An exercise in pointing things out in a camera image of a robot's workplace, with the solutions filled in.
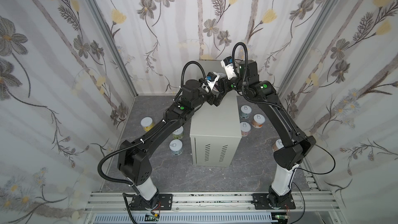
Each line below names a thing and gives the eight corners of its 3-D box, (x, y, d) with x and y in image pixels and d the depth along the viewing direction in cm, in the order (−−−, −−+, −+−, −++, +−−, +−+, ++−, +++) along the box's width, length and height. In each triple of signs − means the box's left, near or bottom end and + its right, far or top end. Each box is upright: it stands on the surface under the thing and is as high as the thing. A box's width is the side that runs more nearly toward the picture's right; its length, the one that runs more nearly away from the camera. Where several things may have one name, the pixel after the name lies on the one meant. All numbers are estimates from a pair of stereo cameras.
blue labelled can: (169, 155, 91) (168, 151, 86) (171, 143, 96) (170, 139, 91) (182, 155, 91) (181, 151, 87) (183, 143, 96) (182, 139, 91)
